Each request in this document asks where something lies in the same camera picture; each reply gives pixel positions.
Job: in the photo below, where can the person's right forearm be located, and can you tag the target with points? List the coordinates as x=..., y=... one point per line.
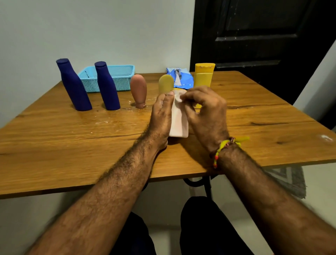
x=273, y=210

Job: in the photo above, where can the person's left hand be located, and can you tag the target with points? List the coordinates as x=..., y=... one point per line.
x=160, y=120

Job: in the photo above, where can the tall yellow tube bottle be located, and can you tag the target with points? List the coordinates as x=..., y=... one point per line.
x=204, y=75

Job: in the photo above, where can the colourful thread wristband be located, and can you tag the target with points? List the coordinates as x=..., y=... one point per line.
x=223, y=147

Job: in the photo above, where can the black metal table frame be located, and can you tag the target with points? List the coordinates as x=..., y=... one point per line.
x=202, y=184

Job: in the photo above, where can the person's right hand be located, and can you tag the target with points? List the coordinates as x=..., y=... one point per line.
x=210, y=120

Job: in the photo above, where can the person's right thumb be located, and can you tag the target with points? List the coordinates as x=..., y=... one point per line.
x=189, y=113

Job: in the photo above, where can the person's left leg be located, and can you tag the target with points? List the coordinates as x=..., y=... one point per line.
x=135, y=236

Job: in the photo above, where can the small yellow oval bottle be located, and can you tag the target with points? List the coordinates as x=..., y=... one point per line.
x=166, y=83

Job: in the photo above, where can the black wooden door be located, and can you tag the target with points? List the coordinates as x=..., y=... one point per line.
x=262, y=39

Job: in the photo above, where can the person's leg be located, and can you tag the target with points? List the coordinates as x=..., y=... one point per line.
x=135, y=236
x=210, y=228

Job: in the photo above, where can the light blue plastic basket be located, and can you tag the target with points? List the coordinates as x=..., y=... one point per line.
x=119, y=76

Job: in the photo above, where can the grey patterned floor mat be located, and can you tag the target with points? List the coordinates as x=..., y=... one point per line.
x=288, y=181

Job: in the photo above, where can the dark blue plastic bottle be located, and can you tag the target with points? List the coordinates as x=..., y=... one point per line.
x=107, y=86
x=74, y=85

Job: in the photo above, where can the person's right leg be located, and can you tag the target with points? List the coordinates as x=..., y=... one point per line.
x=210, y=228

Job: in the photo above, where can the blue plastic packet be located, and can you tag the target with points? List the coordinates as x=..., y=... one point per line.
x=183, y=77

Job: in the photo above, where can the brown plastic tube bottle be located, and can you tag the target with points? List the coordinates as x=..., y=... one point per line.
x=139, y=90

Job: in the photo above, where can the person's left fingers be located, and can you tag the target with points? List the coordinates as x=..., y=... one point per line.
x=165, y=103

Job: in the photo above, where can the person's left forearm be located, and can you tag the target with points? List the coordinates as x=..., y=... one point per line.
x=105, y=205

